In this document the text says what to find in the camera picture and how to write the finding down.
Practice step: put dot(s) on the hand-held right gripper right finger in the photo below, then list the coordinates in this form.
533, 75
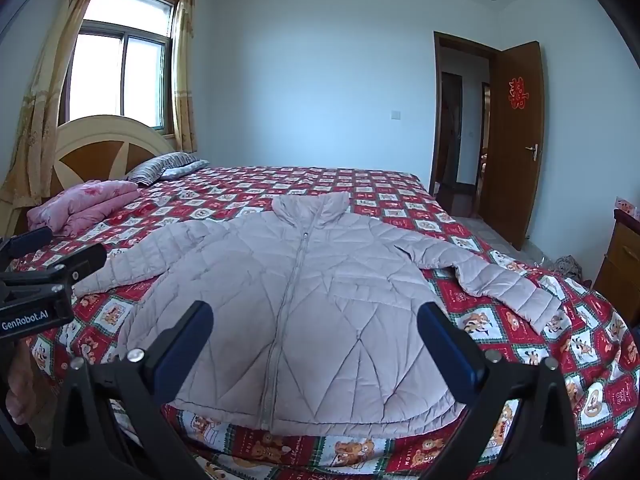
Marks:
446, 355

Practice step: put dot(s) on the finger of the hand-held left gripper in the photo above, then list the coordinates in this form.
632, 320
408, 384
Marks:
30, 240
75, 260

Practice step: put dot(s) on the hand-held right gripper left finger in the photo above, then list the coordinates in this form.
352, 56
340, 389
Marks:
184, 346

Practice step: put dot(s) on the pale pink quilted jacket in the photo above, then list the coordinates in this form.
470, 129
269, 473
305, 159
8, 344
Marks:
310, 310

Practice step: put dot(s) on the person's left hand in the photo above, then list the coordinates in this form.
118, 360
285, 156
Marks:
20, 385

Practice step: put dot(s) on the folded pink quilt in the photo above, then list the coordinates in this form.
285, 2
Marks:
85, 200

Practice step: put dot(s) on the wooden bed headboard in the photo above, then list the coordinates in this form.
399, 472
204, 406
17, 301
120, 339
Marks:
100, 155

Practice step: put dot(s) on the striped pillow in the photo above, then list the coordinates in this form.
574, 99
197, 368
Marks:
155, 165

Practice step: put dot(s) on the grey pillow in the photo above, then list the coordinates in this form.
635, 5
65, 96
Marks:
187, 167

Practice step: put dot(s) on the red printed bedspread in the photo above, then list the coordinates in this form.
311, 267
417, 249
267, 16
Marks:
225, 200

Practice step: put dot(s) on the wide yellow curtain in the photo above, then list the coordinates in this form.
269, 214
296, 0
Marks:
45, 85

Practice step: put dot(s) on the window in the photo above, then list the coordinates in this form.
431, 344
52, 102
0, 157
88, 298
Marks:
125, 75

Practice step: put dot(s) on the brown wooden door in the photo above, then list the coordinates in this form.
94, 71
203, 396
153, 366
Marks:
510, 170

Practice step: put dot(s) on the wooden cabinet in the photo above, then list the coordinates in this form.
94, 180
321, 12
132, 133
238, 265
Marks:
620, 265

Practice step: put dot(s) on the narrow yellow curtain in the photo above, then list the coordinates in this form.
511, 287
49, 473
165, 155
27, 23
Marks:
184, 85

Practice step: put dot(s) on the pink box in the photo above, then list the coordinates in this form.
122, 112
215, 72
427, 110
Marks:
626, 206

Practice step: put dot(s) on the red paper door decoration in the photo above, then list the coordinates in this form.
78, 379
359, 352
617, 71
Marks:
518, 93

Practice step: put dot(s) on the brown door frame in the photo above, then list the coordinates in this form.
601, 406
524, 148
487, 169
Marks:
437, 110

